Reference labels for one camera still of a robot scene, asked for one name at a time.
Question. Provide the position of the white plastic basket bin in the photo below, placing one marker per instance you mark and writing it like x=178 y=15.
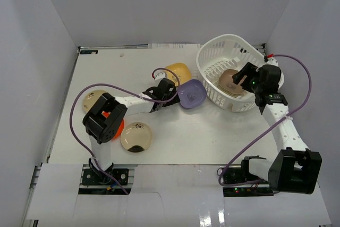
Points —
x=228 y=52

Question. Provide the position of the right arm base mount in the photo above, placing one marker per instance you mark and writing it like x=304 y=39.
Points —
x=235 y=175

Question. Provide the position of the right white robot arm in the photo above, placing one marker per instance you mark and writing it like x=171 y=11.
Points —
x=295 y=168

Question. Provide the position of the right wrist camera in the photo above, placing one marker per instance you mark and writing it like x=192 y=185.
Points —
x=272 y=61

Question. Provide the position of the cream round flower plate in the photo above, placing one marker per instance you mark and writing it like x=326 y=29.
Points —
x=90 y=99

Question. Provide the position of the purple square panda plate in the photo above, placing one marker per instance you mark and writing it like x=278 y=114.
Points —
x=191 y=94

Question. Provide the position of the brown square panda plate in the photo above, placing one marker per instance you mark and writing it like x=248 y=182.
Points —
x=226 y=84

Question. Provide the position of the cream round plate black mound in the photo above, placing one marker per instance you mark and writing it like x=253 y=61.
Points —
x=136 y=137

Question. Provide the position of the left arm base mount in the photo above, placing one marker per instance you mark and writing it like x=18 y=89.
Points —
x=90 y=178

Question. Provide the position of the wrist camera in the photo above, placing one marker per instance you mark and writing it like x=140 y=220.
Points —
x=272 y=61
x=160 y=75

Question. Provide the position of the orange round plate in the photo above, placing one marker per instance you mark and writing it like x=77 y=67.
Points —
x=121 y=127

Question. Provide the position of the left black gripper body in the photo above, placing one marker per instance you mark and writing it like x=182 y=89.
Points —
x=172 y=97

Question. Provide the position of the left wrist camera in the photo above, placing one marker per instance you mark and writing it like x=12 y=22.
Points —
x=160 y=75

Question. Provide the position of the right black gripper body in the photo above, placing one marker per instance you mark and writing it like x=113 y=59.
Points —
x=255 y=85

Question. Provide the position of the yellow square plate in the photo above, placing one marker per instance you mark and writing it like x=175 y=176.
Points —
x=181 y=70

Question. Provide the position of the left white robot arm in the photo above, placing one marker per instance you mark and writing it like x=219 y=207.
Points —
x=104 y=118

